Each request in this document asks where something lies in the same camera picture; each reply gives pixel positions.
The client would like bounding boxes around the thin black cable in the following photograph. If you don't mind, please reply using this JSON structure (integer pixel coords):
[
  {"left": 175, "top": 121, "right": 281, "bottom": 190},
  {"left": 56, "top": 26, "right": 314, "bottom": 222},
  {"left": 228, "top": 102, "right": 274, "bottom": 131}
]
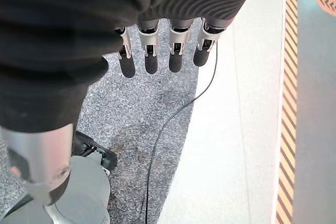
[{"left": 144, "top": 42, "right": 218, "bottom": 224}]

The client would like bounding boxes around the orange striped floor tape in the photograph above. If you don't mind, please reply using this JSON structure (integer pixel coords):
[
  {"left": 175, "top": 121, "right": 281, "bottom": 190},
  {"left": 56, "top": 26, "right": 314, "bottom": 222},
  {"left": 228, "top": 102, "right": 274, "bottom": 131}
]
[{"left": 275, "top": 0, "right": 298, "bottom": 224}]

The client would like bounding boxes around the dark robot foot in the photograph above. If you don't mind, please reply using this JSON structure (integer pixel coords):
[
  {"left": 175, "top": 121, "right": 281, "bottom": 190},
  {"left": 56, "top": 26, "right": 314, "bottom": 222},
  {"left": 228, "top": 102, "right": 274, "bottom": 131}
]
[{"left": 72, "top": 131, "right": 118, "bottom": 176}]

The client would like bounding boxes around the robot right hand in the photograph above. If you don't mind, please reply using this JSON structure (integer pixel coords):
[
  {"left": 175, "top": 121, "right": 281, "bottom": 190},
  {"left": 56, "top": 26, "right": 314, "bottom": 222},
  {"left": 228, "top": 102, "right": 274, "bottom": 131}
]
[{"left": 0, "top": 0, "right": 265, "bottom": 207}]

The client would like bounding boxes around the orange arrow floor sticker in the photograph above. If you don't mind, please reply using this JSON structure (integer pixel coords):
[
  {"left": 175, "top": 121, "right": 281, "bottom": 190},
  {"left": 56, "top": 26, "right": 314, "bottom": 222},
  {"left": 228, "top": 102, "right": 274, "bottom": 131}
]
[{"left": 313, "top": 0, "right": 336, "bottom": 17}]

